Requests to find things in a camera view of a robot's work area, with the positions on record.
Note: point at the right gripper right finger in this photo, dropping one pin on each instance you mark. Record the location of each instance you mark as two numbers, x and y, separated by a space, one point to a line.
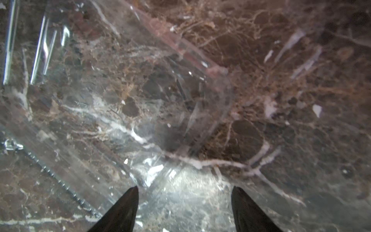
248 216

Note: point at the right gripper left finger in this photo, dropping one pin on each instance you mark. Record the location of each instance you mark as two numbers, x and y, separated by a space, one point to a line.
121 216

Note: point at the clear plastic clamshell container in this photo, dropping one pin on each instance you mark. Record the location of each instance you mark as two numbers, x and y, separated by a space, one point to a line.
110 101

